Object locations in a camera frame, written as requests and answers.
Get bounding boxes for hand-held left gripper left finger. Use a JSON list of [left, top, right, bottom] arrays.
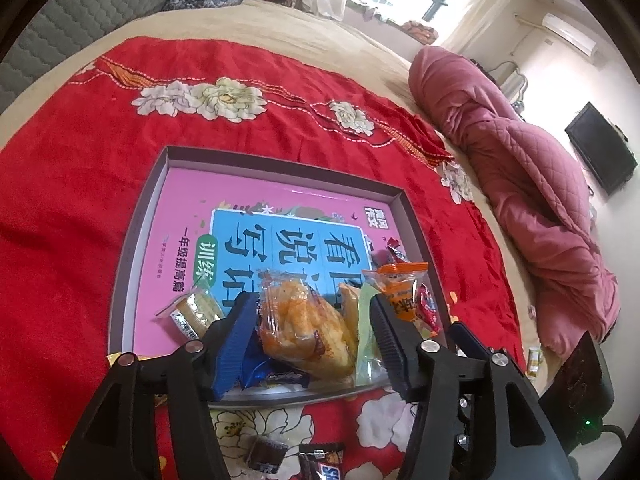
[[52, 291, 257, 480]]

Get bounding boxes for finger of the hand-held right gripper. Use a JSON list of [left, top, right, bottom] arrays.
[[446, 321, 496, 358]]

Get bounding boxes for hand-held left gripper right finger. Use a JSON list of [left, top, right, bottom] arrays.
[[369, 294, 578, 480]]

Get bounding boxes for light green snack packet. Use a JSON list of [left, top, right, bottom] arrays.
[[352, 280, 396, 388]]

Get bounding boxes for small blue snack packet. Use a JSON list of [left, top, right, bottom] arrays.
[[239, 347, 273, 391]]

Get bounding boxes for red cartoon cow candy packet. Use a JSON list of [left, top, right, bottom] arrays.
[[385, 237, 443, 338]]

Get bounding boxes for orange beige pastry packet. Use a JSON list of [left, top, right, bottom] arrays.
[[337, 281, 363, 331]]

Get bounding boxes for yellow snack packet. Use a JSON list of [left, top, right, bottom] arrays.
[[154, 289, 226, 343]]

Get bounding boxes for clear bag of brown nuts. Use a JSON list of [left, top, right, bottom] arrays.
[[361, 260, 431, 331]]

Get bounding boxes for dark candy bar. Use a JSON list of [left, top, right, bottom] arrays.
[[267, 370, 311, 387]]

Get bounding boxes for clear bag of yellow puffs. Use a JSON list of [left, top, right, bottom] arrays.
[[255, 270, 358, 378]]

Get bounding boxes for brown chocolate bar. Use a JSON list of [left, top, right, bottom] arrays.
[[297, 442, 346, 480]]

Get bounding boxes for shallow cardboard box pink bottom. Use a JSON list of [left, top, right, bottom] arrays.
[[106, 146, 453, 406]]

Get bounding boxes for small yellow packet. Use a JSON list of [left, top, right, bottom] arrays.
[[526, 345, 546, 376]]

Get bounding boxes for small dark brown packet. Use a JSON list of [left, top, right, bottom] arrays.
[[245, 435, 290, 475]]

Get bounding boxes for pink quilted duvet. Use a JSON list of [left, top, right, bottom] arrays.
[[407, 46, 621, 356]]

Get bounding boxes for red floral cloth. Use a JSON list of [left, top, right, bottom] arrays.
[[0, 35, 526, 480]]

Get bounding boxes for black television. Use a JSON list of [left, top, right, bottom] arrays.
[[565, 101, 638, 197]]

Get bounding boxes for white metal chair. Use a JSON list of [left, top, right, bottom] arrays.
[[492, 60, 531, 106]]

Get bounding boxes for clothes on windowsill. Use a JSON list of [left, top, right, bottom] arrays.
[[400, 20, 440, 45]]

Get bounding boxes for white air conditioner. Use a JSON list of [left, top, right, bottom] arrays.
[[541, 12, 599, 58]]

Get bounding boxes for grey quilted headboard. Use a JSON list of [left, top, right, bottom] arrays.
[[0, 0, 211, 111]]

